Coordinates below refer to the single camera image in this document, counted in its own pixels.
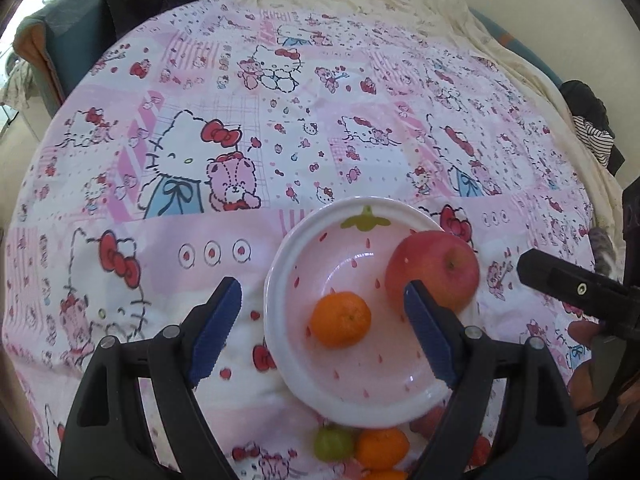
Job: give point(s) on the small red fruit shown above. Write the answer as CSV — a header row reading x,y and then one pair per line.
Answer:
x,y
480,453

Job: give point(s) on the pink strawberry ceramic bowl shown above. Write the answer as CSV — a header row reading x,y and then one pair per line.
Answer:
x,y
385,379

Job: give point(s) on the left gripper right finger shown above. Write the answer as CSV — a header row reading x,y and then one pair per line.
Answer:
x,y
537,436

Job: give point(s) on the orange tangerine front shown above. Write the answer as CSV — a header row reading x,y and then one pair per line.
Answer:
x,y
387,474

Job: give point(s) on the grey white cat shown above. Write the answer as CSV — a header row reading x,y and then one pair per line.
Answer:
x,y
604,255

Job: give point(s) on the pink Hello Kitty bedsheet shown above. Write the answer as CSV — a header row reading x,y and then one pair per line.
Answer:
x,y
198,141

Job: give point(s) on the red strawberry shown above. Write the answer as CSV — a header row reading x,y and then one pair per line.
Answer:
x,y
427,424

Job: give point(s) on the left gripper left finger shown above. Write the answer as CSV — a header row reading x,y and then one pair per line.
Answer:
x,y
106,434

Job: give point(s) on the orange tangerine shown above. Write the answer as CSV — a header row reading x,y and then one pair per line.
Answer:
x,y
340,320
378,449
387,474

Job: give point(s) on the green lime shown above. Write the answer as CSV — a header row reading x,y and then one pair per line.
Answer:
x,y
333,444

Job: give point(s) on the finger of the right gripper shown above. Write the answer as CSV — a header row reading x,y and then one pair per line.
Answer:
x,y
614,305

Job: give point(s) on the striped garment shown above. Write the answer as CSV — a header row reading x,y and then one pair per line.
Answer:
x,y
599,142

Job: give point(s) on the red apple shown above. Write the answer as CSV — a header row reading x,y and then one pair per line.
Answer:
x,y
445,265

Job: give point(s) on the black clothes pile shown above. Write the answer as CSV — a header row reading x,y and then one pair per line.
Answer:
x,y
581,101

